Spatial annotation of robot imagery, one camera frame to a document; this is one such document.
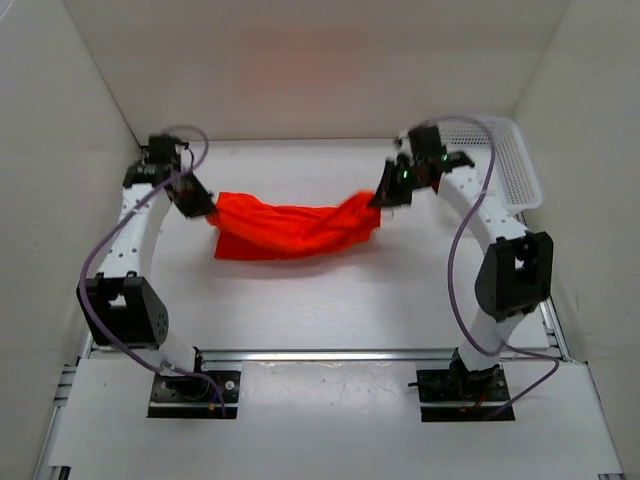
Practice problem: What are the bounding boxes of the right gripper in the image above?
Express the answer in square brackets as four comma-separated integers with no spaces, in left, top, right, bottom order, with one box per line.
[369,158,430,210]

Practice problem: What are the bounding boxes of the orange shorts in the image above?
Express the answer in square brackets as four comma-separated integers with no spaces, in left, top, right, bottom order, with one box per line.
[206,190,381,261]

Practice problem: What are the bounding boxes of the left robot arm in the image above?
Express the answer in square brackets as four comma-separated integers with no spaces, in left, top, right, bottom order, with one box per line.
[76,169,213,400]

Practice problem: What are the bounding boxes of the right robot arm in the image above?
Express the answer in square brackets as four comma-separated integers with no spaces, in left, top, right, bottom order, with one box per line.
[370,152,554,400]

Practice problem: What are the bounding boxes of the white plastic basket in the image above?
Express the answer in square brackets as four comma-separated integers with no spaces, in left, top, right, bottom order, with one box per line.
[438,116,544,214]

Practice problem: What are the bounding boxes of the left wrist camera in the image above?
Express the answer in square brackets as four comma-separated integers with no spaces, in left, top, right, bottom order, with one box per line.
[146,134,190,167]

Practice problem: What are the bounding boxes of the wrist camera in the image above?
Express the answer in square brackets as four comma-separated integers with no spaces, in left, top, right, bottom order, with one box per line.
[394,124,447,160]
[146,134,190,167]

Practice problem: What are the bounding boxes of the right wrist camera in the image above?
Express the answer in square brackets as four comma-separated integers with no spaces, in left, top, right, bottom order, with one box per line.
[394,124,447,160]

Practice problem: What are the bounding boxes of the aluminium front rail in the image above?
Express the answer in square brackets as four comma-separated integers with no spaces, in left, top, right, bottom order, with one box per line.
[199,348,571,364]

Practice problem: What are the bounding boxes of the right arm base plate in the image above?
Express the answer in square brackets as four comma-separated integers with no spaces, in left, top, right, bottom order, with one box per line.
[407,367,516,423]

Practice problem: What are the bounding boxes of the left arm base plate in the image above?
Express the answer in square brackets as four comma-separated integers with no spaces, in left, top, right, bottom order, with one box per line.
[147,370,241,420]

